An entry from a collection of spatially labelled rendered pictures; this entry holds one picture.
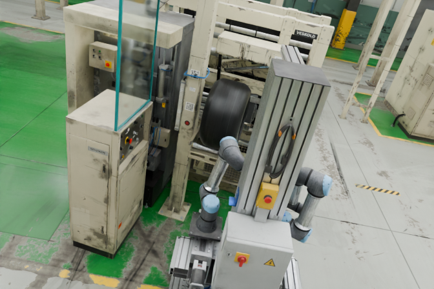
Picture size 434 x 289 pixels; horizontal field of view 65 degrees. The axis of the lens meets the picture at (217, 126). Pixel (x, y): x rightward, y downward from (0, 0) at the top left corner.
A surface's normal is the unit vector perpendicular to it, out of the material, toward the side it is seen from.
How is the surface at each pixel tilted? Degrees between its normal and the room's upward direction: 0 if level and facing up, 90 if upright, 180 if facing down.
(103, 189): 90
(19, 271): 0
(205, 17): 90
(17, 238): 0
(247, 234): 0
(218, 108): 57
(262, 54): 90
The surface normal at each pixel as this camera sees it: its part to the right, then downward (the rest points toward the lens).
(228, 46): -0.24, 0.44
